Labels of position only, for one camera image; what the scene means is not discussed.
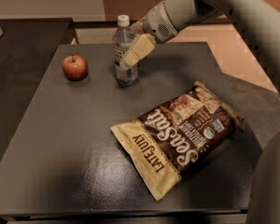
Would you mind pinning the red apple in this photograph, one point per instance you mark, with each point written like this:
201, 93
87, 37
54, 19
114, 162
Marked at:
75, 67

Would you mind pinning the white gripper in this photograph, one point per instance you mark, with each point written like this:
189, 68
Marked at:
155, 21

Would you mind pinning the clear plastic water bottle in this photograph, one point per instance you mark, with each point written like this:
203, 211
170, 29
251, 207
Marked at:
122, 40

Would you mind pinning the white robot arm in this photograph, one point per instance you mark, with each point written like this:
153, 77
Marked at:
258, 24

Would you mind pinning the brown tortilla chip bag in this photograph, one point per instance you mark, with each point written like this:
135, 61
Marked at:
172, 138

